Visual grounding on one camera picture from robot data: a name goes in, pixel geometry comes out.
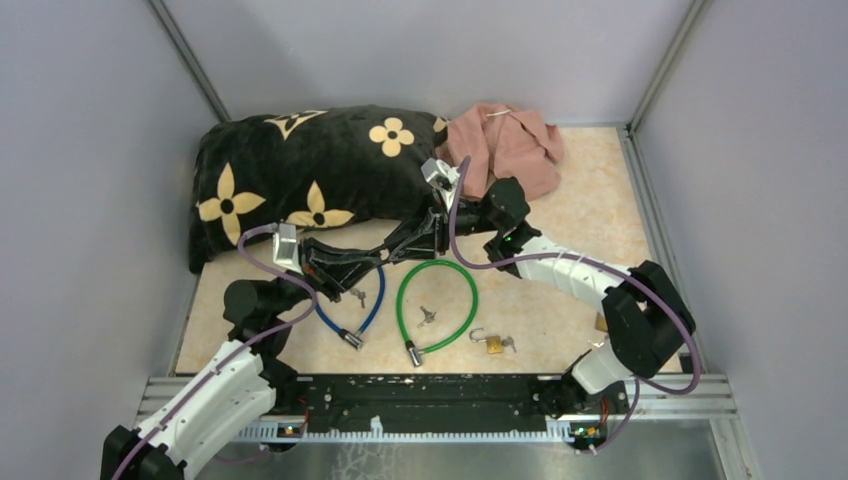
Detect large brass padlock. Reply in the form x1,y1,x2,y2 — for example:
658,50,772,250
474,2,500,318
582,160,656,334
595,314,609,333

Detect green cable lock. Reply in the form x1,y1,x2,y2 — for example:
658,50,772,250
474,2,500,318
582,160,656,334
395,259,480,368

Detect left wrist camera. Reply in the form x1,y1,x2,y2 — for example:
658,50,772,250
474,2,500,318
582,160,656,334
272,223,303,274

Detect purple cable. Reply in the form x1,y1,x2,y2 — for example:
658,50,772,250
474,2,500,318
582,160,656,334
109,223,321,480
447,155,704,397

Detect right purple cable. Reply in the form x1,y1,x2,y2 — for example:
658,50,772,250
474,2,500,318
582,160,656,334
447,155,704,397

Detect pink cloth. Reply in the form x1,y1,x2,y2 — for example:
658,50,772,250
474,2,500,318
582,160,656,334
436,103,566,201

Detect black floral pillow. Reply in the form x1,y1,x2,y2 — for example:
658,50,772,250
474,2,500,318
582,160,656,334
188,105,449,274

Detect small brass padlock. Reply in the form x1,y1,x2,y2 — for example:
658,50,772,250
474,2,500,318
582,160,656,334
468,328,517,355

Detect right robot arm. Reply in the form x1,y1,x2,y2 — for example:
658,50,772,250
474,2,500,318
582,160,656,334
384,174,696,412

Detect blue cable lock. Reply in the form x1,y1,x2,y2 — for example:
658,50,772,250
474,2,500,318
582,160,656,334
315,266,387,351

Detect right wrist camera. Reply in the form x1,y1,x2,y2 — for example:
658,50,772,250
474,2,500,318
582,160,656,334
421,158,460,205

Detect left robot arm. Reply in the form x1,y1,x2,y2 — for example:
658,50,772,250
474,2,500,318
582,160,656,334
100,226,384,479

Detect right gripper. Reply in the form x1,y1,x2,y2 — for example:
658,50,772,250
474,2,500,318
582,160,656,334
379,191,496,264

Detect green lock keys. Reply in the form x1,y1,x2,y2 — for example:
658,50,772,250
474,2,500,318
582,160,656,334
417,306,436,328

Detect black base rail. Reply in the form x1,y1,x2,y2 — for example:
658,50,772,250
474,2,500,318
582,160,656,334
270,374,630,434

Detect silver key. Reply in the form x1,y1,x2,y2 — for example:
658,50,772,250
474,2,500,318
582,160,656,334
350,288,366,309

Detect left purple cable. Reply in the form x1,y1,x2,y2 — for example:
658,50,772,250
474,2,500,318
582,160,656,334
109,223,321,480

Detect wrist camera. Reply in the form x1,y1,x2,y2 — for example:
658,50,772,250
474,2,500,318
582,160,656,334
421,158,460,205
272,223,303,274

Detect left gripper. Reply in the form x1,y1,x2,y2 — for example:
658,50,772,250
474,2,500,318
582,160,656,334
272,238,388,319

